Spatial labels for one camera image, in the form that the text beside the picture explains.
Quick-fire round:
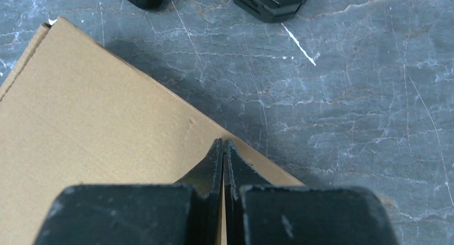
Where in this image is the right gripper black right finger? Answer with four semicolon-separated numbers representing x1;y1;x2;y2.
223;140;398;244

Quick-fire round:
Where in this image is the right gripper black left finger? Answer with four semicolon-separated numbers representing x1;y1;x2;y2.
35;139;223;244

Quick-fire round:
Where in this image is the cardboard box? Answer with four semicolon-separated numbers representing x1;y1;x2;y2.
1;17;300;244

